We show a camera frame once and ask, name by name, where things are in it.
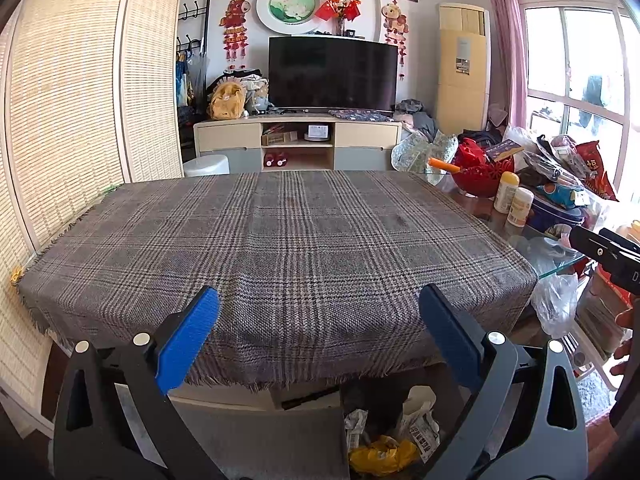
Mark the orange handled tool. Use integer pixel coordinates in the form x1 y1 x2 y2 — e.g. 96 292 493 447
427 157 461 174

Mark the grey plaid tablecloth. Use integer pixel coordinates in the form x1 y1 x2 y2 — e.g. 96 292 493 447
18 170 537 389

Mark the yellow plush toy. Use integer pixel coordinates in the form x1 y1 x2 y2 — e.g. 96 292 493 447
208 80 246 120

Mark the black flat screen television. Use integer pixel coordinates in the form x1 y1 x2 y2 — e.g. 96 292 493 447
268 35 398 112

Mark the hanging clear plastic bag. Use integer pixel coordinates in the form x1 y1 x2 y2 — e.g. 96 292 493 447
530 273 579 339

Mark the red plastic basket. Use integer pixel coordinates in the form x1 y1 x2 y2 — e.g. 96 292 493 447
452 138 514 198

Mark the beige grey TV cabinet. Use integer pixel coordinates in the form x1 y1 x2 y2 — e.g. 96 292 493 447
194 114 401 174

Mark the black trash bin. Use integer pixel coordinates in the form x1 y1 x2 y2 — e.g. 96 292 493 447
339 376 467 480

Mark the person's right hand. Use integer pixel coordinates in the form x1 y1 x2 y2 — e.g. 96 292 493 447
611 308 634 376

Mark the torn white carton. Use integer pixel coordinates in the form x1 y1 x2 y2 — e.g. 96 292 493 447
395 386 440 463

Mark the black coat rack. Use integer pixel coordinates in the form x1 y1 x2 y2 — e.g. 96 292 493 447
174 0 214 111

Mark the yellow capped white bottle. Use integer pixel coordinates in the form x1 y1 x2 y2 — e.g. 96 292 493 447
494 171 520 214

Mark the dark purple box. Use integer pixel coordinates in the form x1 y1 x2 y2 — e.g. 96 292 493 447
485 139 524 162

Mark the blue snack bag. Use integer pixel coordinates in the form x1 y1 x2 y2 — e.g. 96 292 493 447
536 182 590 210

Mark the floral green cloth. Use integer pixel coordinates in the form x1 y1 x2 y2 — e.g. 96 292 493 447
390 131 459 185

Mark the white capped orange bottle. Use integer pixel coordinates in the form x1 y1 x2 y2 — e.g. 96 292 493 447
506 188 535 228

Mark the beige standing air conditioner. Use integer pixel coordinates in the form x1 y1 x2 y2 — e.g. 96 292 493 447
435 2 491 136

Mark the pink curtain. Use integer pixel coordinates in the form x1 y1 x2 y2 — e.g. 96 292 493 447
490 0 527 128

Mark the round framed wall picture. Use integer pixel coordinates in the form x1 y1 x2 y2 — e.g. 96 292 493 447
255 0 323 36

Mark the white round stool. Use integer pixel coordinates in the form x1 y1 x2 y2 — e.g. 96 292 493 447
183 154 230 178

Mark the green white foil pouch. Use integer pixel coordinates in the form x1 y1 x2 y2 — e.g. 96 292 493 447
344 408 369 453

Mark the yellow envelope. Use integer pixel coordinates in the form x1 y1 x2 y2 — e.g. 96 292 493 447
349 436 421 477

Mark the bamboo folding screen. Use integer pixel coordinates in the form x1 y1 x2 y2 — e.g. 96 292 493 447
1 0 182 437

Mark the blue cookie tin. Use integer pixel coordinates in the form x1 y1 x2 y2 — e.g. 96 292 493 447
527 193 585 232

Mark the red snack bag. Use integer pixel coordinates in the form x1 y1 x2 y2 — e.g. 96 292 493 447
576 141 617 202

